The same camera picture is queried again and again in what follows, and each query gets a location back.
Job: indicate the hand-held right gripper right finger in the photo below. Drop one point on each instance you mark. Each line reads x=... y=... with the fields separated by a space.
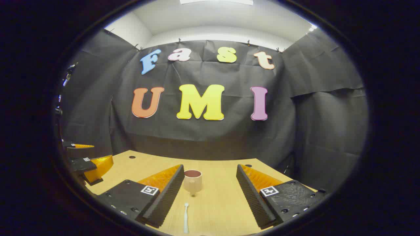
x=252 y=200

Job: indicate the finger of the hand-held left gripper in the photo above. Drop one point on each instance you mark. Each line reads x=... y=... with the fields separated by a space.
x=98 y=167
x=82 y=151

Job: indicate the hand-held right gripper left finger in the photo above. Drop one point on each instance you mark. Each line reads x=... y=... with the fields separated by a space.
x=164 y=200

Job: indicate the beige cup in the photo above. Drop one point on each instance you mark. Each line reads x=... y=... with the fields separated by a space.
x=193 y=183

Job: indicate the wooden desktop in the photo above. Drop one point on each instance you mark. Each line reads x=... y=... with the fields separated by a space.
x=213 y=203

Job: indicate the black backdrop cloth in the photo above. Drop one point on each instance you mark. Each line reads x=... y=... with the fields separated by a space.
x=229 y=137

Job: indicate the dark metal bracket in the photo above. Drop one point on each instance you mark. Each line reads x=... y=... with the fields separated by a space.
x=67 y=77

